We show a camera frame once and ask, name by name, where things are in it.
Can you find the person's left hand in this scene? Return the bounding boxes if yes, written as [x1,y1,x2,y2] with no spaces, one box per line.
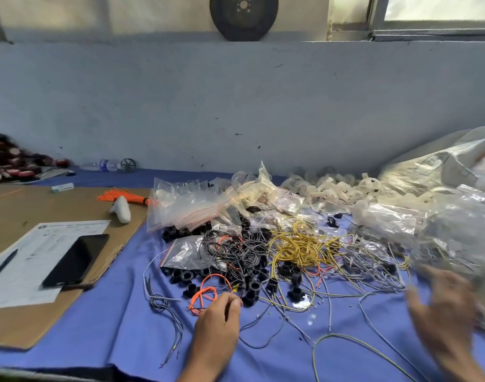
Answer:
[181,292,244,371]

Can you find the person's right hand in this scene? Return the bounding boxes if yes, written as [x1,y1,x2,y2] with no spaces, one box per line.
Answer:
[404,265,485,371]

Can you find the orange wire loop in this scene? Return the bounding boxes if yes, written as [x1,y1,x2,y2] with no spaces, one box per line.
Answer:
[186,272,234,317]

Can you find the red-zip plastic bag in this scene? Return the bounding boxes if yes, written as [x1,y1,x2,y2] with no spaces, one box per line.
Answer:
[158,235,217,272]

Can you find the pile of grey white wires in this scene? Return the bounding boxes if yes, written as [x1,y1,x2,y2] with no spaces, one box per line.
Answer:
[322,225,412,297]

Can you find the long yellow green wire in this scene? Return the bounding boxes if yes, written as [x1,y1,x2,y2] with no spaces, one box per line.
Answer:
[309,292,424,382]

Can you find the pile of black plastic rings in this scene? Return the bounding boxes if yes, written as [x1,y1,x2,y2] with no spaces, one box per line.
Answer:
[158,209,309,309]

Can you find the pile of large plastic bags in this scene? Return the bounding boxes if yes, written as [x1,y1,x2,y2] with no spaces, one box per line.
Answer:
[350,126,485,333]

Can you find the pile of yellow wires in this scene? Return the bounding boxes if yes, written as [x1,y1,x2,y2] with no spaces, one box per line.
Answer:
[266,219,344,272]

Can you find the stack of plastic bags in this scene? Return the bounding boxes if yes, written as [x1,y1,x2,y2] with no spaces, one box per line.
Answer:
[147,177,237,232]

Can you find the heap of plastic bags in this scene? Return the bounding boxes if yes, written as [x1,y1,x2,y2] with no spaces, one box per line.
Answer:
[209,160,304,229]

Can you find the pile of white plastic wheels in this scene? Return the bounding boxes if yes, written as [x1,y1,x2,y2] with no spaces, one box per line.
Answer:
[278,166,436,213]

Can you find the blue cloth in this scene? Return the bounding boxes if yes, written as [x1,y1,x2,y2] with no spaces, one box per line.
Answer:
[0,168,485,382]

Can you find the white handheld device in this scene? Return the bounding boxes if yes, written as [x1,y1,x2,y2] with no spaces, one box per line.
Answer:
[110,195,132,226]

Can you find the black smartphone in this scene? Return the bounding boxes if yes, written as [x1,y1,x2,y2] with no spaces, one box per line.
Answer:
[41,233,111,290]

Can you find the orange tie bundle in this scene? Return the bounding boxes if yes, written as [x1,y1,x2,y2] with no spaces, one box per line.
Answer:
[96,188,157,209]

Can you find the white paper sheet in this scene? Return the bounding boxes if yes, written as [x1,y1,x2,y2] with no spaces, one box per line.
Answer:
[0,219,113,310]

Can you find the clear plastic water bottle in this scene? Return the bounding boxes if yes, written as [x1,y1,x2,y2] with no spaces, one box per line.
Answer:
[80,159,121,172]

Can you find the brown cardboard sheet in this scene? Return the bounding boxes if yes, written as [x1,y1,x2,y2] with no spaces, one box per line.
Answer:
[0,184,153,352]

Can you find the black pen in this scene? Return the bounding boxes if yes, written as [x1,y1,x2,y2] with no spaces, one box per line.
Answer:
[0,248,19,288]

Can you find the black round object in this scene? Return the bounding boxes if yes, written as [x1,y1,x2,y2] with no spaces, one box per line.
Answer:
[208,0,281,43]

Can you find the window frame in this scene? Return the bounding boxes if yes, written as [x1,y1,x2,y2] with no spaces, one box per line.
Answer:
[328,0,485,43]

